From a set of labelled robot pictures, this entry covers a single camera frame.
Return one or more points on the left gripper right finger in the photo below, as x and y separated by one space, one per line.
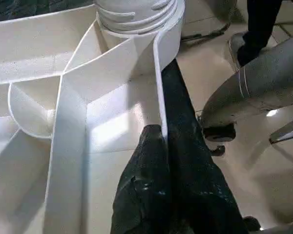
200 195

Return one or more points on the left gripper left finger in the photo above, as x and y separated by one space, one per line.
141 190

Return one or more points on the white plastic table top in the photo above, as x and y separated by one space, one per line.
63 134

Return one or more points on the white plastic table leg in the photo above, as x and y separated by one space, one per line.
136 12

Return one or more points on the white sneaker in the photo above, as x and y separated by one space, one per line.
234 44

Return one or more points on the black trouser leg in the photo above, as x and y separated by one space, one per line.
258 29

